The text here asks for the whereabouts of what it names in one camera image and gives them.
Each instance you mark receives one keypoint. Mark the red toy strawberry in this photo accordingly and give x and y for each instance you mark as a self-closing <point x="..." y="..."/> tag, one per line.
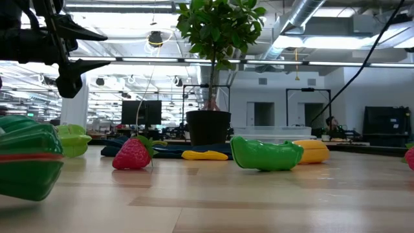
<point x="131" y="155"/>

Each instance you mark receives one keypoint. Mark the green potted plant black pot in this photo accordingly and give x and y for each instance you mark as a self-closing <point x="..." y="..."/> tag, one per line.
<point x="208" y="127"/>

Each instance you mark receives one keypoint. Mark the bright green toy pea pod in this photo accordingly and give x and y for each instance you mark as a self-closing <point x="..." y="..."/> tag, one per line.
<point x="262" y="155"/>

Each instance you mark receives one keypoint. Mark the silver ventilation duct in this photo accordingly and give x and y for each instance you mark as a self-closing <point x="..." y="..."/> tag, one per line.
<point x="304" y="13"/>

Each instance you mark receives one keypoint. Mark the yellow toy banana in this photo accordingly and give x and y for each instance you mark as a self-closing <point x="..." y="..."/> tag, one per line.
<point x="315" y="152"/>

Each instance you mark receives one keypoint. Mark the small yellow toy chili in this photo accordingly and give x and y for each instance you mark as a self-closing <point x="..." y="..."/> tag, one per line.
<point x="203" y="155"/>

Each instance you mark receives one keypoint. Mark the clear plastic tupperware container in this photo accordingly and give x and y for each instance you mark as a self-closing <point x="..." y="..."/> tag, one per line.
<point x="271" y="132"/>

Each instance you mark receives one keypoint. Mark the long LED light bar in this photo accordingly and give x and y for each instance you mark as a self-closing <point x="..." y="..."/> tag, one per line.
<point x="148" y="59"/>

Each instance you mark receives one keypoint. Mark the black ceiling device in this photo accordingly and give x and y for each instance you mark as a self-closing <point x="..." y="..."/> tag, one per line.
<point x="155" y="39"/>

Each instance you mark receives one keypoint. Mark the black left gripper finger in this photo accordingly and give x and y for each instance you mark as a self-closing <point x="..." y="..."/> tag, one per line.
<point x="69" y="81"/>
<point x="74" y="30"/>

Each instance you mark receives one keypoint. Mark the person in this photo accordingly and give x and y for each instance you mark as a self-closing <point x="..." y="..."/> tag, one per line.
<point x="330" y="123"/>

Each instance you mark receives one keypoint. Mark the black equipment cabinet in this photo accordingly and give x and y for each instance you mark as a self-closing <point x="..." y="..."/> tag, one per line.
<point x="385" y="126"/>

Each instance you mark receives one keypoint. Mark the lime green toy vegetable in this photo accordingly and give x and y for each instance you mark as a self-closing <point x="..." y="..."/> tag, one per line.
<point x="72" y="140"/>

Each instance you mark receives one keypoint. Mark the black computer monitor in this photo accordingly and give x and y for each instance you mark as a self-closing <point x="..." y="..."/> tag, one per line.
<point x="140" y="111"/>

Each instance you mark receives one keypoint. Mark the white building column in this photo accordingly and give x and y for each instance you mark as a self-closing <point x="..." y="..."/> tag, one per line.
<point x="74" y="113"/>

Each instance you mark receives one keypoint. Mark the small red toy fruit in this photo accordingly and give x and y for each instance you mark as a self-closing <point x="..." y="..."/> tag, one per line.
<point x="410" y="158"/>

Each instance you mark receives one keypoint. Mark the folded navy blue cloth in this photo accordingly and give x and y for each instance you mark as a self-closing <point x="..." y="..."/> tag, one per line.
<point x="174" y="150"/>

